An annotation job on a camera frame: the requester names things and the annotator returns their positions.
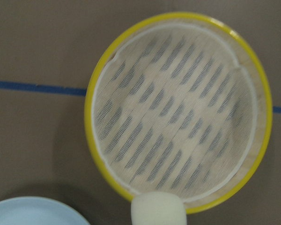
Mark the light blue plate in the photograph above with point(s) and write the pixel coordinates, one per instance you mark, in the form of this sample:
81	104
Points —
31	210

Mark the yellow bamboo steamer basket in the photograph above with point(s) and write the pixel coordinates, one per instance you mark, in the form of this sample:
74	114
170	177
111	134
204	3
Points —
179	103

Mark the white steamed bun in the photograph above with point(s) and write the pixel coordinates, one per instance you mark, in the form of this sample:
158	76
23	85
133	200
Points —
158	208

